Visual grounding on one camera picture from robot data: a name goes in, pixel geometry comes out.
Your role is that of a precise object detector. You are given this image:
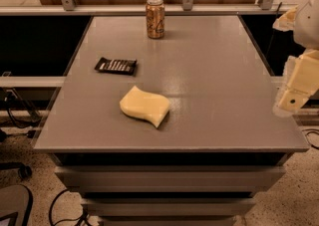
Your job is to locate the black cable right floor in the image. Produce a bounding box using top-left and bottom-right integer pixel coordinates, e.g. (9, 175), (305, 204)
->
(301, 127), (319, 151)

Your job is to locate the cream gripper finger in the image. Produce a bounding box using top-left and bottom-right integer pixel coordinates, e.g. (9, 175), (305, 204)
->
(273, 50), (319, 116)
(272, 7), (297, 32)

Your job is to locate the gold soda can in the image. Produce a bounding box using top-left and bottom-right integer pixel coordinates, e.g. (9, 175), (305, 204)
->
(146, 0), (164, 39)

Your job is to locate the grey chair seat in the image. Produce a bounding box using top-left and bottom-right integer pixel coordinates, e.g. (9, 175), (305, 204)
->
(0, 184), (33, 226)

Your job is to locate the black cable under cabinet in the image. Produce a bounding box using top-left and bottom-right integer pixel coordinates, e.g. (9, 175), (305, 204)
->
(48, 188), (93, 226)

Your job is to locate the black chair wheel base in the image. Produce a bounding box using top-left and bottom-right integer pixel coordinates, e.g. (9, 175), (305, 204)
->
(0, 162), (32, 180)

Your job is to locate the yellow wavy sponge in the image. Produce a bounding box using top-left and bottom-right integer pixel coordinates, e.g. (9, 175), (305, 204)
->
(120, 86), (170, 128)

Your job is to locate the black rxbar chocolate wrapper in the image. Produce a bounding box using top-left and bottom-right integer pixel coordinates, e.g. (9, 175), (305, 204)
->
(95, 58), (138, 76)

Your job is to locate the black floor cable left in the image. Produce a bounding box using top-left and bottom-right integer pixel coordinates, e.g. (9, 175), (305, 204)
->
(0, 87), (43, 138)

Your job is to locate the grey drawer cabinet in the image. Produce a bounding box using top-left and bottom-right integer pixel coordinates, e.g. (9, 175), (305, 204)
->
(55, 165), (285, 226)

